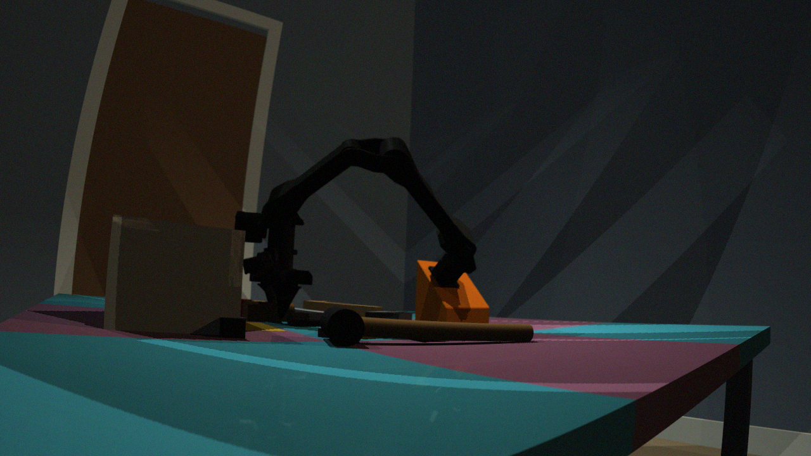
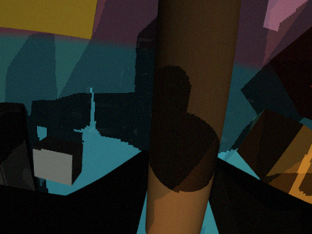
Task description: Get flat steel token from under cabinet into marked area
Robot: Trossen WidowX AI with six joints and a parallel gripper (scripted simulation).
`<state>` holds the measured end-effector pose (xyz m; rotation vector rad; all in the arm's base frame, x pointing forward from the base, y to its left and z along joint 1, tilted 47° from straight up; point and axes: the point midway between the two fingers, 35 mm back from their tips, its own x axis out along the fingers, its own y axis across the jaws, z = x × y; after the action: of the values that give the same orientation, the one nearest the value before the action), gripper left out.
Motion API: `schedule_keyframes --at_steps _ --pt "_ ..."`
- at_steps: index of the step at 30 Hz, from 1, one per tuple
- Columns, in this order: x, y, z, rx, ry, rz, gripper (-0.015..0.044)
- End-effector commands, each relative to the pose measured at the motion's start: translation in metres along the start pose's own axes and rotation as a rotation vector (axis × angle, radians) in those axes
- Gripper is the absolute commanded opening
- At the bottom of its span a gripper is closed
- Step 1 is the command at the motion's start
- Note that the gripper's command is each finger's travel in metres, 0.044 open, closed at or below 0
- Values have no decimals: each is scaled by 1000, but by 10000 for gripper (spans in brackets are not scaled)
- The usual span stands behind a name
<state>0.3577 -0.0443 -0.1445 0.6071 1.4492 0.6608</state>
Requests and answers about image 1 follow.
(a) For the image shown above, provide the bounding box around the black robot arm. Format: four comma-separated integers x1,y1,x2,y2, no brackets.
234,137,476,288

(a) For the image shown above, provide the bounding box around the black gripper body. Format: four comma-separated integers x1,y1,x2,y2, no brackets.
249,243,312,286

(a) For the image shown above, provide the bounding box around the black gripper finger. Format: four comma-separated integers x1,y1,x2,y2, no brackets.
258,284,277,302
271,284,302,318

